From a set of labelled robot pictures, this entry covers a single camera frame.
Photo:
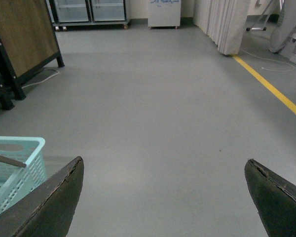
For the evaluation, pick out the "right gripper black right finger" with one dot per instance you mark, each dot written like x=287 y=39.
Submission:
x=274 y=198

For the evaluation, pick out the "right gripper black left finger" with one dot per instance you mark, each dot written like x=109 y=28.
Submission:
x=48 y=210

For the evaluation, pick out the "light blue plastic basket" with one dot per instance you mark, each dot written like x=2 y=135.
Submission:
x=17 y=182

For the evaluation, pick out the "white folding partition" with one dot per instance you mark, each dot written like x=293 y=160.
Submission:
x=223 y=21

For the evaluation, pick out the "glass door cabinet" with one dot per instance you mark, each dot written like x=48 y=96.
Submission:
x=80 y=13

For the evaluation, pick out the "white box cabinet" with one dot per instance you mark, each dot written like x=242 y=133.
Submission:
x=164 y=13

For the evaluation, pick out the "brown basket handle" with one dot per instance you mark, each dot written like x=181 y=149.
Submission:
x=12 y=162

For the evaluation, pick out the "grey machine with hose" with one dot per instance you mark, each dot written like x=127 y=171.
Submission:
x=283 y=37

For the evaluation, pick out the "wooden panel black frame shelf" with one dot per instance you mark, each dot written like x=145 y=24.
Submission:
x=27 y=43

